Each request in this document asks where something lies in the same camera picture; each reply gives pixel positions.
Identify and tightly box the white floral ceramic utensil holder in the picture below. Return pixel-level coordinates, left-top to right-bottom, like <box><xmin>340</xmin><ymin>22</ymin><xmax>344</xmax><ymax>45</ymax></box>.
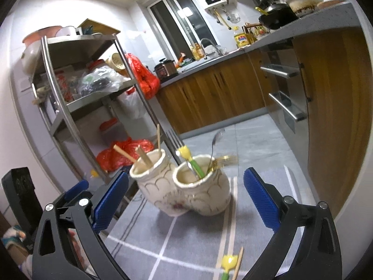
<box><xmin>129</xmin><ymin>149</ymin><xmax>231</xmax><ymax>217</ymax></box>

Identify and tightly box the grey kitchen countertop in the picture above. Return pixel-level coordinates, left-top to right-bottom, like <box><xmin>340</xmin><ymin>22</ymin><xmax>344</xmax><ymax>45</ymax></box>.
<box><xmin>160</xmin><ymin>2</ymin><xmax>360</xmax><ymax>88</ymax></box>

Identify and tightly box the orange lid container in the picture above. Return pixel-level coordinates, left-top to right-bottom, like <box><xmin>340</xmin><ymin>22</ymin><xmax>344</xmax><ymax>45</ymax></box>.
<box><xmin>99</xmin><ymin>118</ymin><xmax>120</xmax><ymax>140</ymax></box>

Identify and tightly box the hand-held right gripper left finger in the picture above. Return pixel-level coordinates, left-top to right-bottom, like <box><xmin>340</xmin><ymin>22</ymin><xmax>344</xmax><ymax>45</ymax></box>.
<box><xmin>31</xmin><ymin>171</ymin><xmax>130</xmax><ymax>280</ymax></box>

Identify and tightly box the stainless steel fork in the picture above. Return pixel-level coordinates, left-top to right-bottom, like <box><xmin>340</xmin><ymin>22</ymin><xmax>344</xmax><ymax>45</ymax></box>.
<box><xmin>166</xmin><ymin>129</ymin><xmax>187</xmax><ymax>156</ymax></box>

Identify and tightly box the wooden board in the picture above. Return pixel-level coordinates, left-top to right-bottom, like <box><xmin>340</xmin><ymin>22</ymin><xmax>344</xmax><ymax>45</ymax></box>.
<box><xmin>77</xmin><ymin>18</ymin><xmax>121</xmax><ymax>35</ymax></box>

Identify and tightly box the hanging red plastic bag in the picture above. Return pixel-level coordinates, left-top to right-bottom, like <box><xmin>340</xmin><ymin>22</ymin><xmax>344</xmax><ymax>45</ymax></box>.
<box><xmin>126</xmin><ymin>53</ymin><xmax>161</xmax><ymax>100</ymax></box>

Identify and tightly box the stainless steel utensil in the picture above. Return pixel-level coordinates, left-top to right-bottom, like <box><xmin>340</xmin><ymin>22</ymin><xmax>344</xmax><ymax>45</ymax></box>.
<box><xmin>209</xmin><ymin>130</ymin><xmax>225</xmax><ymax>167</ymax></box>

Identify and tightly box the crumpled orange plastic bag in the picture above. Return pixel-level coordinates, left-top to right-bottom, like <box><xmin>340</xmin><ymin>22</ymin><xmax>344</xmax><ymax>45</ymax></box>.
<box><xmin>97</xmin><ymin>137</ymin><xmax>154</xmax><ymax>172</ymax></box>

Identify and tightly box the green handle tulip utensil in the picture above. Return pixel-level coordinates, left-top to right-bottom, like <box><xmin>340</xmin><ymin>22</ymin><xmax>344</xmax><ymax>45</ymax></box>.
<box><xmin>220</xmin><ymin>255</ymin><xmax>238</xmax><ymax>280</ymax></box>

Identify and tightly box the steel shelf rack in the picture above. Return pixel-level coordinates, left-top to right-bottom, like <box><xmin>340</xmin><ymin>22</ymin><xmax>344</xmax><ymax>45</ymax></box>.
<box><xmin>22</xmin><ymin>33</ymin><xmax>181</xmax><ymax>187</ymax></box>

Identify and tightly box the green handle gold fork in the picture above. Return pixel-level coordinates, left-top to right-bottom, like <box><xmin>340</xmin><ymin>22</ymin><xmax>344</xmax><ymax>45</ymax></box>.
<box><xmin>176</xmin><ymin>145</ymin><xmax>206</xmax><ymax>179</ymax></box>

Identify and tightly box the dark red rice cooker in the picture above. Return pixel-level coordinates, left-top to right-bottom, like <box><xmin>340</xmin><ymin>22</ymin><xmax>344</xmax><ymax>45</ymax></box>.
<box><xmin>153</xmin><ymin>58</ymin><xmax>179</xmax><ymax>81</ymax></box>

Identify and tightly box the beige plastic colander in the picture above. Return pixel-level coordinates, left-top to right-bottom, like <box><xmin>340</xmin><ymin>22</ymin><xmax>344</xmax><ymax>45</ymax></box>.
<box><xmin>105</xmin><ymin>52</ymin><xmax>129</xmax><ymax>73</ymax></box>

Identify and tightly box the condiment rack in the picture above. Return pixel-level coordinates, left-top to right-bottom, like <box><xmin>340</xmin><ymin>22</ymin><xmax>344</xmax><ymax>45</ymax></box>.
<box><xmin>245</xmin><ymin>23</ymin><xmax>269</xmax><ymax>37</ymax></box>

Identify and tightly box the kitchen window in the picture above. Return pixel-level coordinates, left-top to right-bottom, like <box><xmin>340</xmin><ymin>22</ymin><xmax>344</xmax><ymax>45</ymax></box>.
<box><xmin>147</xmin><ymin>0</ymin><xmax>218</xmax><ymax>62</ymax></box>

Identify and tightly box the yellow cooking oil bottle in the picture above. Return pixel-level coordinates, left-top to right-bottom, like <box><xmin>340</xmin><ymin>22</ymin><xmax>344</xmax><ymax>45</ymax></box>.
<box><xmin>234</xmin><ymin>32</ymin><xmax>251</xmax><ymax>48</ymax></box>

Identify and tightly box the white plastic bag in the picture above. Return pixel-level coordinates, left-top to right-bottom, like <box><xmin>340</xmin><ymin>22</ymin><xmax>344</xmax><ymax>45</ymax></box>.
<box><xmin>118</xmin><ymin>89</ymin><xmax>146</xmax><ymax>120</ymax></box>

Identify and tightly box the clear yellow bottle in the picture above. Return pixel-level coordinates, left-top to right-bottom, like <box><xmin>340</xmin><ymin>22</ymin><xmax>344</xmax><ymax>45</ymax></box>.
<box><xmin>191</xmin><ymin>43</ymin><xmax>206</xmax><ymax>60</ymax></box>

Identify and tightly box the white ceramic pot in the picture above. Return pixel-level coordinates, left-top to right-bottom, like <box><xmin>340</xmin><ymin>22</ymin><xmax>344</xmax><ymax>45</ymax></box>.
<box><xmin>284</xmin><ymin>0</ymin><xmax>325</xmax><ymax>16</ymax></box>

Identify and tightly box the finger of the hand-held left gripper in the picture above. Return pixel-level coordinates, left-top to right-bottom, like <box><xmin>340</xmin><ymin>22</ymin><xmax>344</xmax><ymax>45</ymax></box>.
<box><xmin>52</xmin><ymin>180</ymin><xmax>90</xmax><ymax>208</ymax></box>

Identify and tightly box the person's left hand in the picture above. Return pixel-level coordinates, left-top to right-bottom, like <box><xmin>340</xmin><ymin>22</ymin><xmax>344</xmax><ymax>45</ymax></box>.
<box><xmin>68</xmin><ymin>229</ymin><xmax>88</xmax><ymax>266</ymax></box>

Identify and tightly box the steel sink faucet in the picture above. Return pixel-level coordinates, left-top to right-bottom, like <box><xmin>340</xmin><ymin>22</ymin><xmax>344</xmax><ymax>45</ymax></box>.
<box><xmin>200</xmin><ymin>38</ymin><xmax>218</xmax><ymax>59</ymax></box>

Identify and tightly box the pink plastic basin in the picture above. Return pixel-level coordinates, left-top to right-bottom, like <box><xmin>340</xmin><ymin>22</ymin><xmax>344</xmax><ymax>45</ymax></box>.
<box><xmin>23</xmin><ymin>26</ymin><xmax>63</xmax><ymax>49</ymax></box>

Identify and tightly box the grey checked table mat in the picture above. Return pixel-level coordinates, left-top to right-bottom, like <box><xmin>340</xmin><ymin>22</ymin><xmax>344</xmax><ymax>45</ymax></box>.
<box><xmin>100</xmin><ymin>168</ymin><xmax>318</xmax><ymax>280</ymax></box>

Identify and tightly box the black wok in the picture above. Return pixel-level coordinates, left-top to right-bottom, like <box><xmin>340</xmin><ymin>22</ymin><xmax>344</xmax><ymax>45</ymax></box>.
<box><xmin>259</xmin><ymin>2</ymin><xmax>298</xmax><ymax>30</ymax></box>

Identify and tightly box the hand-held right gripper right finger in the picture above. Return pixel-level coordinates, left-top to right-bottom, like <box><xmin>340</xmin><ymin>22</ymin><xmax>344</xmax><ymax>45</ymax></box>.
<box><xmin>243</xmin><ymin>167</ymin><xmax>342</xmax><ymax>280</ymax></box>

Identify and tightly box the built-in steel drawer appliance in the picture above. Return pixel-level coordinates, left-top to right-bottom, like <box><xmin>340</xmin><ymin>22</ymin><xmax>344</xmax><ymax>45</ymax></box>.
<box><xmin>259</xmin><ymin>45</ymin><xmax>309</xmax><ymax>133</ymax></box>

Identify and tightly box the clear plastic bag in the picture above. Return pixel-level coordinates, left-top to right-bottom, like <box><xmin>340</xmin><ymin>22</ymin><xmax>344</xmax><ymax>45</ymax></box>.
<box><xmin>77</xmin><ymin>66</ymin><xmax>130</xmax><ymax>97</ymax></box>

